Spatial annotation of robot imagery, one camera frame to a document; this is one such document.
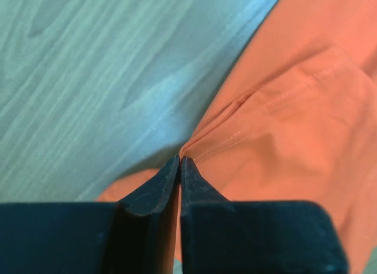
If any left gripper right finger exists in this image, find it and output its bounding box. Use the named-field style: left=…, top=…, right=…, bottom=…
left=180, top=157, right=236, bottom=273

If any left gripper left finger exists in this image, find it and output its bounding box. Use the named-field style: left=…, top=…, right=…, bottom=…
left=101, top=156, right=180, bottom=273

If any orange t shirt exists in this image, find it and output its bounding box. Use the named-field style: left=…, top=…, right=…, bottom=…
left=95, top=0, right=377, bottom=274

